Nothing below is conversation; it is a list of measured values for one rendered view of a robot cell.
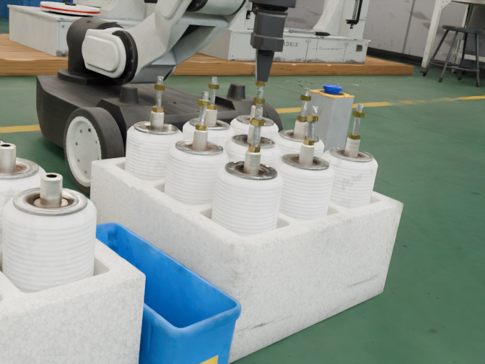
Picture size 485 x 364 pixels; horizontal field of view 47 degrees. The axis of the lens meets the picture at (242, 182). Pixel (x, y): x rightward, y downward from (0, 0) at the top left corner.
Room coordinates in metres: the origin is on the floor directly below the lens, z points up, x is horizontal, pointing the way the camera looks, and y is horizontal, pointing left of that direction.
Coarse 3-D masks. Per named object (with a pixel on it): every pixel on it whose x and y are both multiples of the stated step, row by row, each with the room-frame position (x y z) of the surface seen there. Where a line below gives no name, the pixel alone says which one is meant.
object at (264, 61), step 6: (258, 54) 1.07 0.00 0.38; (264, 54) 1.06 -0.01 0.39; (270, 54) 1.07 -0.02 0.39; (258, 60) 1.07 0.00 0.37; (264, 60) 1.07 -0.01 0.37; (270, 60) 1.07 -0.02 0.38; (258, 66) 1.07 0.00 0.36; (264, 66) 1.07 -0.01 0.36; (270, 66) 1.07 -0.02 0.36; (258, 72) 1.07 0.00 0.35; (264, 72) 1.07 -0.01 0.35; (258, 78) 1.07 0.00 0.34; (264, 78) 1.07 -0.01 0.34
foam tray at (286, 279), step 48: (96, 192) 0.91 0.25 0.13; (144, 192) 0.81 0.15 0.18; (192, 240) 0.72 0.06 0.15; (240, 240) 0.68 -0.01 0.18; (288, 240) 0.72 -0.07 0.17; (336, 240) 0.80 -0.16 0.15; (384, 240) 0.90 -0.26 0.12; (240, 288) 0.66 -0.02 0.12; (288, 288) 0.73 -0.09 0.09; (336, 288) 0.82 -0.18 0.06; (240, 336) 0.67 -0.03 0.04; (288, 336) 0.75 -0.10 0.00
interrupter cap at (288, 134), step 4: (280, 132) 1.01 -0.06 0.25; (284, 132) 1.03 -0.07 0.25; (288, 132) 1.03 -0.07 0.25; (292, 132) 1.03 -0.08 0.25; (284, 136) 0.99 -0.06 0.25; (288, 136) 0.99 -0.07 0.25; (292, 136) 1.01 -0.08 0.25; (316, 136) 1.02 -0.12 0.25; (292, 140) 0.98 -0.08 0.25; (296, 140) 0.98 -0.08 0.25; (300, 140) 0.98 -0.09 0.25; (316, 140) 0.99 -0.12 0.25
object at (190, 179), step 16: (176, 160) 0.81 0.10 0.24; (192, 160) 0.80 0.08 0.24; (208, 160) 0.80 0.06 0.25; (224, 160) 0.82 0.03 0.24; (176, 176) 0.81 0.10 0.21; (192, 176) 0.80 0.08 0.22; (208, 176) 0.80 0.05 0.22; (176, 192) 0.80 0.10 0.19; (192, 192) 0.80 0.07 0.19; (208, 192) 0.80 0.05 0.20
